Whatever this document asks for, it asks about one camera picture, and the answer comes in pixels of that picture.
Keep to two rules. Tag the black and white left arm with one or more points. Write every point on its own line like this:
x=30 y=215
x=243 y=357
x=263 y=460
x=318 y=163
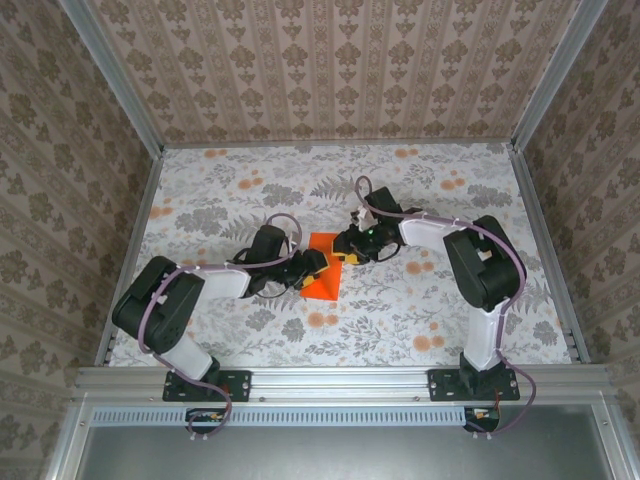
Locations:
x=165 y=300

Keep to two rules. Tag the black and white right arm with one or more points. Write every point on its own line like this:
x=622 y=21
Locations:
x=490 y=270

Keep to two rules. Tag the floral patterned table cover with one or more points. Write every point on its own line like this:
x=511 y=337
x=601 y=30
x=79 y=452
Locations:
x=350 y=340

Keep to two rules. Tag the black controller board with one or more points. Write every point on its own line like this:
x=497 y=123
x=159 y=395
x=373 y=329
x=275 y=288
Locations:
x=205 y=417
x=482 y=417

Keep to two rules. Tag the grey metal panel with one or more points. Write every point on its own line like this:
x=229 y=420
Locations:
x=325 y=455

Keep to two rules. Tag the long aluminium frame rail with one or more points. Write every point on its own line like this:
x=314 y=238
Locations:
x=340 y=382

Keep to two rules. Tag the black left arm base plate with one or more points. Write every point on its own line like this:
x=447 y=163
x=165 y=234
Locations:
x=240 y=385

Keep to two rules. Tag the aluminium table side rail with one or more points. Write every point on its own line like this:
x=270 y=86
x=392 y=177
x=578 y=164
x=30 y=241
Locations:
x=550 y=250
x=127 y=260

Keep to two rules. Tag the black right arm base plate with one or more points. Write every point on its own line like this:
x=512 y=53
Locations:
x=440 y=385

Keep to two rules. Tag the aluminium frame post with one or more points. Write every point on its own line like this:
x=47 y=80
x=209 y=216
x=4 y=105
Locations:
x=560 y=70
x=110 y=70

